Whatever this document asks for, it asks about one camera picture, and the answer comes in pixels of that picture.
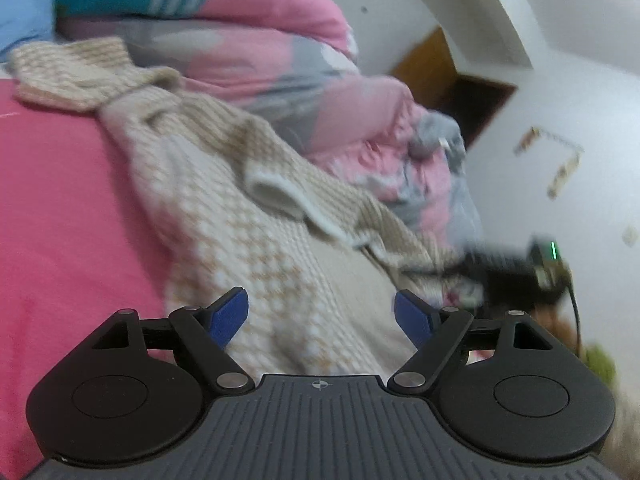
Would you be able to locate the blue pillow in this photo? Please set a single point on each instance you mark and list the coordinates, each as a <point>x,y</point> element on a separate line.
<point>22,0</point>

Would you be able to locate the pink floral bed sheet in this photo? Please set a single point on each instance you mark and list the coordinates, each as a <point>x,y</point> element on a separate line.
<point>55,200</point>

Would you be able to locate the brown wooden door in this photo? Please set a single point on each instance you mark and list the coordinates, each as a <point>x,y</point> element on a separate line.
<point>450,85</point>

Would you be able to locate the small wall hanging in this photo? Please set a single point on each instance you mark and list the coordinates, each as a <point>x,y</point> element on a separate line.
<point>527,140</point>
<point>565,175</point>

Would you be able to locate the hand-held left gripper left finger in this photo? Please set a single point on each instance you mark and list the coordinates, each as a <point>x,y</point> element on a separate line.
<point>230,316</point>

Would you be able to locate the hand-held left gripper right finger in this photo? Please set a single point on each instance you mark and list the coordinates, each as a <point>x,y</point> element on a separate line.
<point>412,317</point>

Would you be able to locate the beige checked knit cardigan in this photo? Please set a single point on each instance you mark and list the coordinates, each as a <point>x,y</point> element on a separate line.
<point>210,200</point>

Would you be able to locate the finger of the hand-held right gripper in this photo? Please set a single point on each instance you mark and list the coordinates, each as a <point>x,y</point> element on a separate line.
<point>500,259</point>
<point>510,290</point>

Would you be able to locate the pink grey floral duvet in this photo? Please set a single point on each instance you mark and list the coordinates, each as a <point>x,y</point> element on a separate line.
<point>280,30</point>

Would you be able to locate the white wall switch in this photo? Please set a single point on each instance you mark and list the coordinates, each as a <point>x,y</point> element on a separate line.
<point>629,236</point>

